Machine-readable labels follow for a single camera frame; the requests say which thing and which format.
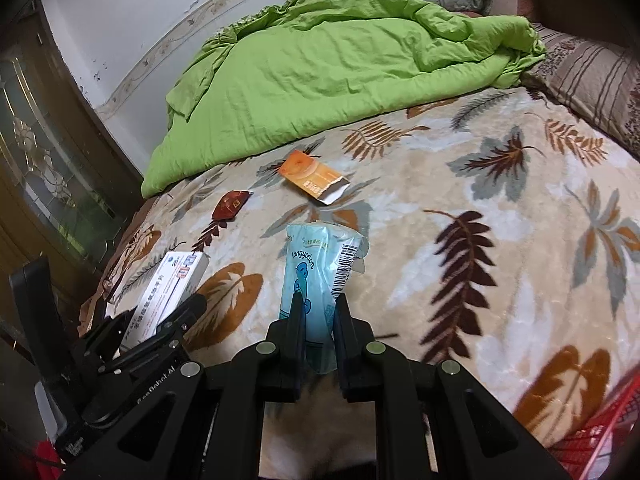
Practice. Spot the wooden glass panel door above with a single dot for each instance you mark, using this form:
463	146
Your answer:
50	160

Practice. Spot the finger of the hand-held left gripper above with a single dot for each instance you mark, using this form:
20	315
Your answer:
102	335
180	317

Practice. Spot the white medicine carton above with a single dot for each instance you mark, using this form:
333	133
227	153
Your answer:
165	285

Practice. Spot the red plastic basket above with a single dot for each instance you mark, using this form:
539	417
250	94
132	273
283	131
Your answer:
595	445

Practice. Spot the red object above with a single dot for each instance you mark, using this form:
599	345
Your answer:
47	460

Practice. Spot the brown padded headboard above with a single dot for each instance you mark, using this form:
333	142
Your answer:
565	0

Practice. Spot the leaf print blanket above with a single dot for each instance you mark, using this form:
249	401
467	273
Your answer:
475	210

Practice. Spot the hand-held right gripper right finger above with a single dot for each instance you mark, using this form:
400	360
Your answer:
346	340

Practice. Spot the light blue wrapper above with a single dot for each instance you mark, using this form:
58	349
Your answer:
310	280

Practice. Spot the dark red small packet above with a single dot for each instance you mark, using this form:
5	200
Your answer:
231	205

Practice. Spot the orange packet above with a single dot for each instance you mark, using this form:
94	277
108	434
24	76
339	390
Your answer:
310	172

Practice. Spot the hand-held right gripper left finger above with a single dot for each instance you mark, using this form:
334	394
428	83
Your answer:
295	340

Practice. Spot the green quilt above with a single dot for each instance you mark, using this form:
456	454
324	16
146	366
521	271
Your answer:
320	75

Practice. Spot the brown striped floral pillow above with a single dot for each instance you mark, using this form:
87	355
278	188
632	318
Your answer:
595	75

